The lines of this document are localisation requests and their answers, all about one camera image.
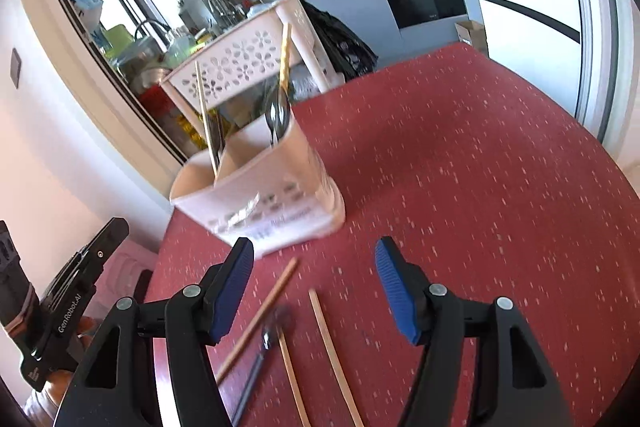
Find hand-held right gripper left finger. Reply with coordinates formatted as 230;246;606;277
60;237;256;427

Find gold foil bag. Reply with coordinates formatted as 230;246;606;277
175;112;208;152

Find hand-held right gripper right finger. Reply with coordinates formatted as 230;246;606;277
375;236;576;427

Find red plastic basket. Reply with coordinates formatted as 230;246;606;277
137;84;176;118

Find cardboard box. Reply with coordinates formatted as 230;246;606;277
454;20;488;55

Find black bag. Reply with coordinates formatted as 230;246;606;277
302;1;378;84

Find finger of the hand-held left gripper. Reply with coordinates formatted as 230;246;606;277
75;217;131;293

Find kitchen faucet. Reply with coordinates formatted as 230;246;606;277
134;19;173;52

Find green plastic board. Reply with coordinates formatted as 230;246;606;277
102;23;133;58

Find white spice rack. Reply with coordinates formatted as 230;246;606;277
207;0;261;28

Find grey kitchen counter cabinet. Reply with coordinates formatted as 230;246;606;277
299;0;483;68

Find person's left hand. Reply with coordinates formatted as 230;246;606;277
24;369;77;423

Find white plastic utensil holder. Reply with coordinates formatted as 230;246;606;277
169;119;346;258

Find white flower-pattern basket cart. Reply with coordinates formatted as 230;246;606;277
160;0;346;142

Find steel stockpot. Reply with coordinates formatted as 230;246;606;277
117;36;168;78

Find brown wooden chopstick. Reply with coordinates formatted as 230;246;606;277
216;258;299;382

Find pink plastic stools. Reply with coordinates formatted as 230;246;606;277
92;239;161;308

